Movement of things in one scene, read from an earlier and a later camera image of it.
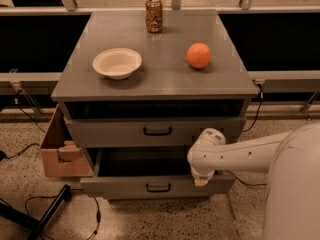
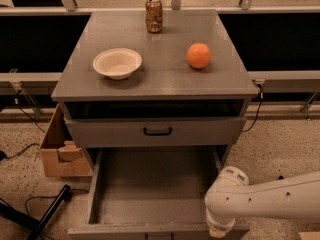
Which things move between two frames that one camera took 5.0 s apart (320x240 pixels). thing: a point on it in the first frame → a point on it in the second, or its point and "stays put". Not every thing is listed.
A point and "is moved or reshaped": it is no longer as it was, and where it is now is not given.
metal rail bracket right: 306,107 stays put
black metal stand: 33,225 stays put
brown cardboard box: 62,157 stays put
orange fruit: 198,55 stays put
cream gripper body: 202,174 → 218,224
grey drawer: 148,173 is moved or reshaped
